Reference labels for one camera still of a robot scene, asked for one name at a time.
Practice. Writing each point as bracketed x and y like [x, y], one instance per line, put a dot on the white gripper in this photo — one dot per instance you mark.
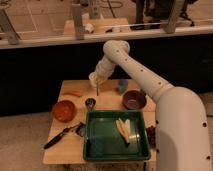
[98, 80]

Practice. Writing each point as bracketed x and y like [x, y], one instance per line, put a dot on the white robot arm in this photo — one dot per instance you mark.
[182, 135]

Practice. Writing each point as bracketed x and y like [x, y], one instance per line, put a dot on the purple bowl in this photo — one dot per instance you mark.
[134, 100]

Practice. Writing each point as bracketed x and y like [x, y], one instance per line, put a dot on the red bowl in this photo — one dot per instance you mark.
[64, 111]

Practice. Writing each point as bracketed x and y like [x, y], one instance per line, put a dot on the white cup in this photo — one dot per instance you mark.
[93, 80]

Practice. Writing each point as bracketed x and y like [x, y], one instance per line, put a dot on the blue cup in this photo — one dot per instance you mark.
[122, 85]

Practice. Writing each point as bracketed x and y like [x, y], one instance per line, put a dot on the small metal cup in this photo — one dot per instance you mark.
[90, 103]

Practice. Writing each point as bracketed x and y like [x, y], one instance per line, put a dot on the orange carrot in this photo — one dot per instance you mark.
[73, 93]

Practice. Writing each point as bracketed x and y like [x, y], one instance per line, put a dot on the green plastic tray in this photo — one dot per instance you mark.
[103, 142]

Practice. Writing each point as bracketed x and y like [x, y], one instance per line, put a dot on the bunch of dark grapes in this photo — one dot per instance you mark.
[151, 136]

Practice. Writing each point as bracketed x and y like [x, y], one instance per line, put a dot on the wooden table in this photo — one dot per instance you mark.
[69, 150]

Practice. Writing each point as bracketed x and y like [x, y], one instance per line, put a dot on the black handled peeler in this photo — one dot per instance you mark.
[77, 129]

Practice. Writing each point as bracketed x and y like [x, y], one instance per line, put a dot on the grey metal post middle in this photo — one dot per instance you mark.
[78, 23]

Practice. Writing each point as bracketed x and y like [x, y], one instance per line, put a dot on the grey metal post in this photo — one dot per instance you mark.
[8, 29]
[174, 15]
[78, 23]

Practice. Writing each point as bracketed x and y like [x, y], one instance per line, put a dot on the grey metal post right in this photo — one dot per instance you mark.
[174, 15]

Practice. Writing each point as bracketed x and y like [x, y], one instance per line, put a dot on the grey metal post left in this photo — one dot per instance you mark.
[8, 29]

